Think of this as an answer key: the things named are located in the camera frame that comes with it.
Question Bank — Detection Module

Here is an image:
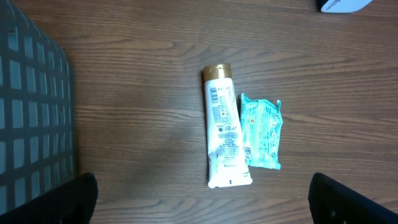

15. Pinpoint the white tube gold cap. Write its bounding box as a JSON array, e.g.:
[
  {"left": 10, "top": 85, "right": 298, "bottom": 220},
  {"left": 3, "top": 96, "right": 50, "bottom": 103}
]
[{"left": 203, "top": 63, "right": 252, "bottom": 189}]

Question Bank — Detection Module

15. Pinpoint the teal tissue packet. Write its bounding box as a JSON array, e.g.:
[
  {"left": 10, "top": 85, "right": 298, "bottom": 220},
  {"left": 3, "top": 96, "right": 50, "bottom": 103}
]
[{"left": 240, "top": 93, "right": 283, "bottom": 170}]

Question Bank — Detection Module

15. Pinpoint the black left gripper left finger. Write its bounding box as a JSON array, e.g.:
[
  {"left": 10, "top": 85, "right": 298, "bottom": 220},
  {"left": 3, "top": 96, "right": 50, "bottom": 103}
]
[{"left": 1, "top": 172, "right": 98, "bottom": 224}]

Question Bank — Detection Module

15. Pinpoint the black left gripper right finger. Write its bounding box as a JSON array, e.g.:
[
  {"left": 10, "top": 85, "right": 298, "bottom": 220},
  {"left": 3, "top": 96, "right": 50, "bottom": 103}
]
[{"left": 308, "top": 172, "right": 397, "bottom": 224}]

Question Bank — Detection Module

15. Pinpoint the white barcode scanner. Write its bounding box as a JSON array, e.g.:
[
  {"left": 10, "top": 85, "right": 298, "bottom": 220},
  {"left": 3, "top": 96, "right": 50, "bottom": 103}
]
[{"left": 317, "top": 0, "right": 373, "bottom": 14}]

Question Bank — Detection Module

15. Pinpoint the grey plastic mesh basket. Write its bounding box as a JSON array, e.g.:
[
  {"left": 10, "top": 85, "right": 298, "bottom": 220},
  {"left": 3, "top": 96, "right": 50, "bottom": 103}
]
[{"left": 1, "top": 0, "right": 76, "bottom": 213}]

